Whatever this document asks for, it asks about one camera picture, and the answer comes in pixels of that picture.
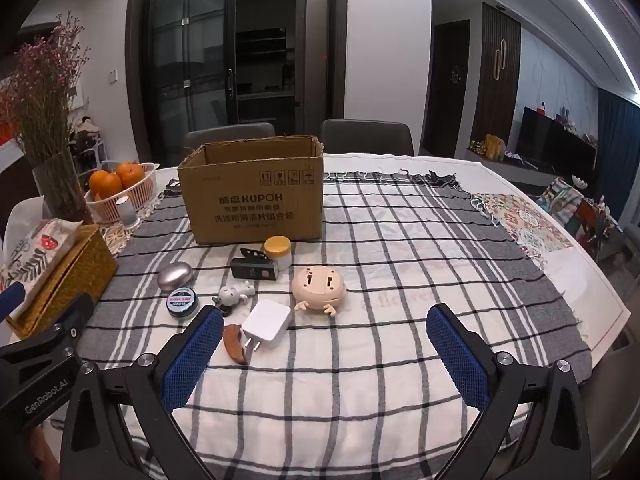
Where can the small curved wooden object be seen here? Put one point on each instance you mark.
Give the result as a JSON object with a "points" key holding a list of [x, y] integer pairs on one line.
{"points": [[234, 345]]}

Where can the dark slatted wall cabinet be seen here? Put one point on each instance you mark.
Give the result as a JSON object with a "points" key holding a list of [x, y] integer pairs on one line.
{"points": [[495, 75]]}

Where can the ceiling light strip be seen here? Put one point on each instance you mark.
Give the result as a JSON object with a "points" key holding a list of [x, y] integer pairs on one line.
{"points": [[595, 15]]}

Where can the black television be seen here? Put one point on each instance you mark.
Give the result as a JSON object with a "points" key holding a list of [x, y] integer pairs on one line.
{"points": [[555, 140]]}

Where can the silver refrigerator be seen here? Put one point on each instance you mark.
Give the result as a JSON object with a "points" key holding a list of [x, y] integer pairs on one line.
{"points": [[310, 60]]}

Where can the small white cylinder lamp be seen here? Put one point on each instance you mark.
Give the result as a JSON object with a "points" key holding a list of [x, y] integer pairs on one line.
{"points": [[127, 212]]}

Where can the yellow lid plastic jar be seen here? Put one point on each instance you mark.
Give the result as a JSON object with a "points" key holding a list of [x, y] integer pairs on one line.
{"points": [[277, 249]]}

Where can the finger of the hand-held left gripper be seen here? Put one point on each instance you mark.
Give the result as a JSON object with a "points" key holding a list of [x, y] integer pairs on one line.
{"points": [[70, 317], [10, 300]]}

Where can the colourful patterned cushion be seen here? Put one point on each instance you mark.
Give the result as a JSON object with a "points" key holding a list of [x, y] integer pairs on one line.
{"points": [[580, 215]]}

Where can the woven wicker tissue box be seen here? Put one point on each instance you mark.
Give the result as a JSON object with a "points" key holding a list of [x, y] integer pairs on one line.
{"points": [[75, 270]]}

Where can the person's left hand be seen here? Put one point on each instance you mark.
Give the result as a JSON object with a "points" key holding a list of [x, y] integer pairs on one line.
{"points": [[42, 447]]}

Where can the grey dining chair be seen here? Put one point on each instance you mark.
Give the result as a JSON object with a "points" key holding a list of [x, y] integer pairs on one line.
{"points": [[230, 135], [367, 135]]}

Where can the silver egg-shaped metal soap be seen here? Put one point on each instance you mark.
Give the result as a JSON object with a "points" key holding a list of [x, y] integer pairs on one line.
{"points": [[175, 276]]}

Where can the black rectangular case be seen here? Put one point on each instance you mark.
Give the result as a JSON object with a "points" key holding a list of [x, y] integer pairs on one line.
{"points": [[252, 270]]}

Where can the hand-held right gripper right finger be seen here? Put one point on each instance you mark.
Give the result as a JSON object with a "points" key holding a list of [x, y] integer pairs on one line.
{"points": [[457, 360]]}

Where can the small round dark tin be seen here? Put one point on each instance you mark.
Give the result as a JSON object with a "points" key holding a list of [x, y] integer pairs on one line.
{"points": [[182, 302]]}

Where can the glass vase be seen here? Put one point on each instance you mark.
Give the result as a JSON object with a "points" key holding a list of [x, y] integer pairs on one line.
{"points": [[62, 190]]}

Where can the white plug charger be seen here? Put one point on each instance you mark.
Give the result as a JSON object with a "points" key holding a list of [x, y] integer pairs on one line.
{"points": [[265, 322]]}

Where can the white plastic basket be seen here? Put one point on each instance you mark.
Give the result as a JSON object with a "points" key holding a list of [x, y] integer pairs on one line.
{"points": [[135, 197]]}

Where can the grey checked tablecloth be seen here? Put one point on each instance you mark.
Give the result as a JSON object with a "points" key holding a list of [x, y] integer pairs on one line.
{"points": [[400, 240]]}

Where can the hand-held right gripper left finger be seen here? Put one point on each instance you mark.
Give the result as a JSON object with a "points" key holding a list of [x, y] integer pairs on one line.
{"points": [[192, 360]]}

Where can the black hair clip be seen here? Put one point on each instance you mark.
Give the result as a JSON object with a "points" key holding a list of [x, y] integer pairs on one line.
{"points": [[255, 254]]}

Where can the dark sliding glass door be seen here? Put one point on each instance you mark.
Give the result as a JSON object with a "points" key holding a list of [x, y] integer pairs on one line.
{"points": [[190, 60]]}

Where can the blue curtain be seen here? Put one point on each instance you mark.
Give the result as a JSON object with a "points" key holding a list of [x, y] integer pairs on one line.
{"points": [[617, 160]]}

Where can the pile of oranges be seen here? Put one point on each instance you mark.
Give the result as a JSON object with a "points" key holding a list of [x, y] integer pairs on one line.
{"points": [[107, 182]]}

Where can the low television cabinet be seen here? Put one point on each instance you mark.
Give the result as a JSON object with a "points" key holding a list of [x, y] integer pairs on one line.
{"points": [[505, 170]]}

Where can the yellow bag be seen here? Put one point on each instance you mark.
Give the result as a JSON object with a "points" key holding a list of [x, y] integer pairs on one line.
{"points": [[494, 147]]}

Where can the brown cardboard box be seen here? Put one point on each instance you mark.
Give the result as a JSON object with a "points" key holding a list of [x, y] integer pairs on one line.
{"points": [[250, 200]]}

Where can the beige round crab toy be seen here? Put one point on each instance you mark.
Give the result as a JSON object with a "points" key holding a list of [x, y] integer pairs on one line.
{"points": [[317, 285]]}

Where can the floral printed tissue pack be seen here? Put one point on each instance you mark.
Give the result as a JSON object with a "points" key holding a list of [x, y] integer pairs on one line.
{"points": [[35, 255]]}

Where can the dark room door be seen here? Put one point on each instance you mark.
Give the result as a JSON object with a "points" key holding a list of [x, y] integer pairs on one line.
{"points": [[450, 90]]}

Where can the white shelf rack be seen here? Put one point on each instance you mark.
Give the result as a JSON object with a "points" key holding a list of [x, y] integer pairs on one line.
{"points": [[90, 145]]}

